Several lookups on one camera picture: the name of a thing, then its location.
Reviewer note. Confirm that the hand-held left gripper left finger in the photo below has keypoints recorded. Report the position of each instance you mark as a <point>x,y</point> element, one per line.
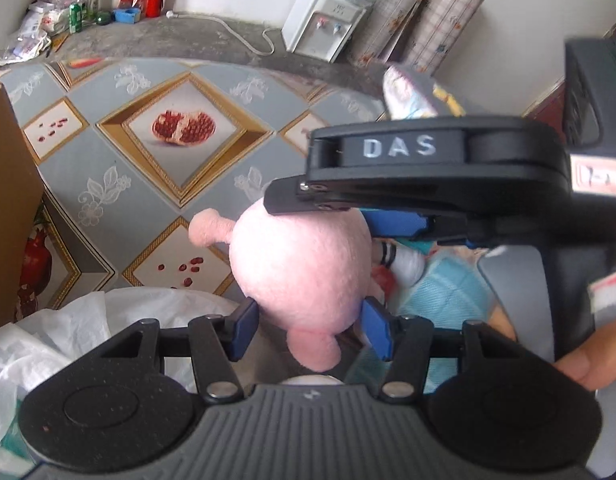
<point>243,332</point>

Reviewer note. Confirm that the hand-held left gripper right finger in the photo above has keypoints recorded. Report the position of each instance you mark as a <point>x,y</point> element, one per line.
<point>380,332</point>

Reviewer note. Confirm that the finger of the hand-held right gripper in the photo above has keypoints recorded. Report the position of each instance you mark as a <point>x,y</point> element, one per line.
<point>393,225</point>

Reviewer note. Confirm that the light blue towel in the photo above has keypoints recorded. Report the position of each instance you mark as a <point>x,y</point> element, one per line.
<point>448,300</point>

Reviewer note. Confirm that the pink plush toy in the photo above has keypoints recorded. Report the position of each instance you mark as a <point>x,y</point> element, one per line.
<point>298,260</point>

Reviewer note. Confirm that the brown cardboard box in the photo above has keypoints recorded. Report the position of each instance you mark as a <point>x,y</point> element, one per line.
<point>10,200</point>

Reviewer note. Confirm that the person's right hand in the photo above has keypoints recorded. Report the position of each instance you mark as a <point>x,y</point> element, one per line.
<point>603,360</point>

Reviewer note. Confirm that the white striped sock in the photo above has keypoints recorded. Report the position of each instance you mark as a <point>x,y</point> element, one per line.
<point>405,262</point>

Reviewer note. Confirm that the checked wallpaper roll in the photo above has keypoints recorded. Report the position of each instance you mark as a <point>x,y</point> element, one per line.
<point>448,20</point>

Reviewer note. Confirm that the pomegranate print table cover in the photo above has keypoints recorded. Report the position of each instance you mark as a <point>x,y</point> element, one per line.
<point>138,185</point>

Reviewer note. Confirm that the folded patterned mats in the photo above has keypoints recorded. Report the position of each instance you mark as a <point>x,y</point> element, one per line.
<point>398,15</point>

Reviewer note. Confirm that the white plastic bag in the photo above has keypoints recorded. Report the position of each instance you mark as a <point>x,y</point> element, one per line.
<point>48,330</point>

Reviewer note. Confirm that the white water dispenser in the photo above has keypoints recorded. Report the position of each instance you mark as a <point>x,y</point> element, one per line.
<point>323,25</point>

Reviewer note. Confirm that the red pen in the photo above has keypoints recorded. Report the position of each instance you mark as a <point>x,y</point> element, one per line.
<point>85,62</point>

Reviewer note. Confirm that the red thermos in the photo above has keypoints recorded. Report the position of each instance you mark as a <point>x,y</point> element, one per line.
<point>154,0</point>

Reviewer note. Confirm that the blue plastic holder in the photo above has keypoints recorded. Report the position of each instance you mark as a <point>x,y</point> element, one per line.
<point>127,15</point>

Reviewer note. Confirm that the green ball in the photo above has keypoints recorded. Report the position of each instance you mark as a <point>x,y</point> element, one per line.
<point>103,18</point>

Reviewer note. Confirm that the clear plastic bag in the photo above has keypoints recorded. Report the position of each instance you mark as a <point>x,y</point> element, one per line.
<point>38,25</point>

